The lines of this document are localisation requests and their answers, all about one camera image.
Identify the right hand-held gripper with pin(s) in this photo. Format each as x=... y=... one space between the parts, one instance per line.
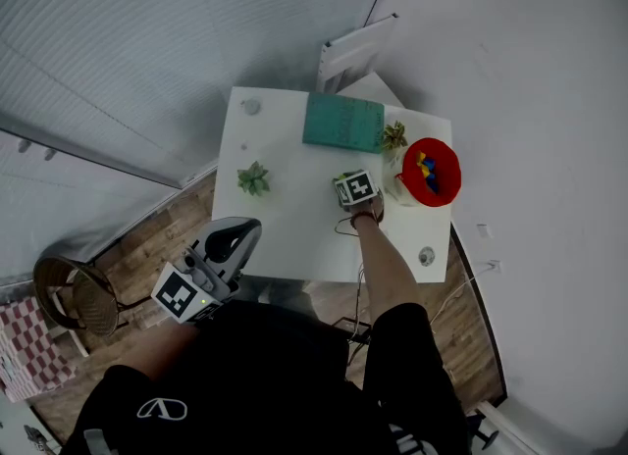
x=358 y=189

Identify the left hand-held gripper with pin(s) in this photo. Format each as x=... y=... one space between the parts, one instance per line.
x=179 y=296

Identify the yellow and blue toy pieces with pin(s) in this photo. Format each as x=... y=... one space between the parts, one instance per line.
x=427 y=171

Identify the person's left forearm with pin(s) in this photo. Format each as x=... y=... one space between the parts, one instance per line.
x=164 y=352

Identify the person's right forearm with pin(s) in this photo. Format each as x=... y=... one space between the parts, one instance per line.
x=385 y=271

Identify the dark wristband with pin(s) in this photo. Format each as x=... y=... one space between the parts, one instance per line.
x=365 y=217

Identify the variegated potted plant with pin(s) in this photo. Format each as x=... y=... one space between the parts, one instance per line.
x=394 y=135

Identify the green potted plant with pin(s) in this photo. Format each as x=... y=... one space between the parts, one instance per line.
x=253 y=179

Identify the teal book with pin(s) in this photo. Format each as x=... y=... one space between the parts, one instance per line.
x=341 y=122

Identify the red bowl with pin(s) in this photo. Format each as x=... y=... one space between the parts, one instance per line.
x=446 y=173

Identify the grey table grommet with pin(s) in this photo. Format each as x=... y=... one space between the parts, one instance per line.
x=251 y=106
x=427 y=256

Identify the white chair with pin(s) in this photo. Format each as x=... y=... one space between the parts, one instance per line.
x=353 y=51

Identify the round wicker stool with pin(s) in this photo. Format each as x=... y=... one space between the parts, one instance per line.
x=93 y=301

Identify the person's black shirt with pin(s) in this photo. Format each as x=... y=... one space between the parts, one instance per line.
x=275 y=389

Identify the red white checkered cloth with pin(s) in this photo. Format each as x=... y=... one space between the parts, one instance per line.
x=29 y=350

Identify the white wall plate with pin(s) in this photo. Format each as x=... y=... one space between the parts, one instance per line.
x=484 y=231

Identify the white wall socket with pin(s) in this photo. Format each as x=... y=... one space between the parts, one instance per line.
x=493 y=266

